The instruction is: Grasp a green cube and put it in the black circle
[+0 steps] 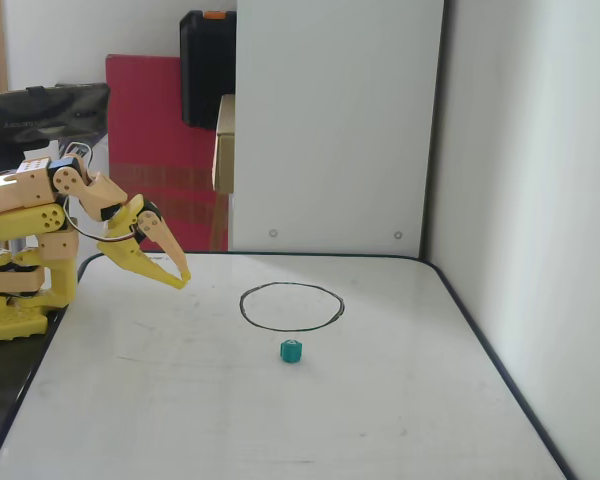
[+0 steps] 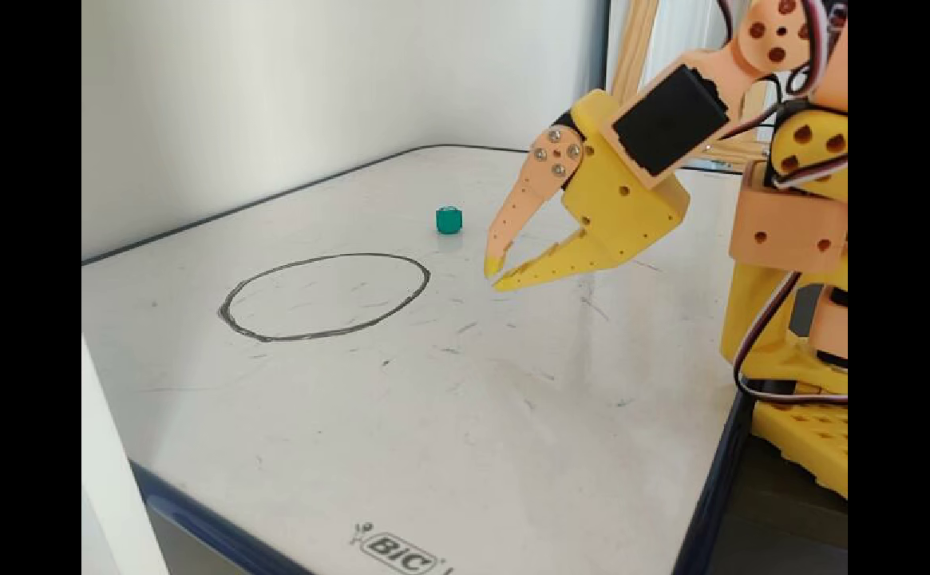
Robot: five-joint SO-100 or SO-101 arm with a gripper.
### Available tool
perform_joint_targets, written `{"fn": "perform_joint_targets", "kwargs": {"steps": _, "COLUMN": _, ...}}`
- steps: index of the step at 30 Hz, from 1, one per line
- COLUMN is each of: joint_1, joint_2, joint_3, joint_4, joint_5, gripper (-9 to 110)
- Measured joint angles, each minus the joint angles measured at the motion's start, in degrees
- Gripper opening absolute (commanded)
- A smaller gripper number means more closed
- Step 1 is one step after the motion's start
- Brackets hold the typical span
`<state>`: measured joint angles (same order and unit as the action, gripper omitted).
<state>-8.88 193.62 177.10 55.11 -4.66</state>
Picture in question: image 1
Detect black tool case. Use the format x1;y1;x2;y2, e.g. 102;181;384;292
178;9;238;131

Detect black drawn circle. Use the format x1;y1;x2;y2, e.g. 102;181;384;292
238;281;346;333

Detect green cube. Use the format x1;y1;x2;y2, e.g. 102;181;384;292
279;338;304;365

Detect yellow perforated robot base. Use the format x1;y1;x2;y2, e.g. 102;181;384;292
0;293;50;345

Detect gripper servo cable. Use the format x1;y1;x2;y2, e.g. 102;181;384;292
62;194;141;244

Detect cardboard box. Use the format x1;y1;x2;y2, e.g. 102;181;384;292
212;93;237;194

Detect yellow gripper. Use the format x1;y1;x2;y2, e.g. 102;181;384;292
96;194;193;291

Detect black laptop bag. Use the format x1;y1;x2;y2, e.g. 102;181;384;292
0;81;112;159

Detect white panel board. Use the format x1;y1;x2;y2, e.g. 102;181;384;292
230;0;447;259

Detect red board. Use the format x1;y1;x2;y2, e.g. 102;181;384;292
104;53;230;253

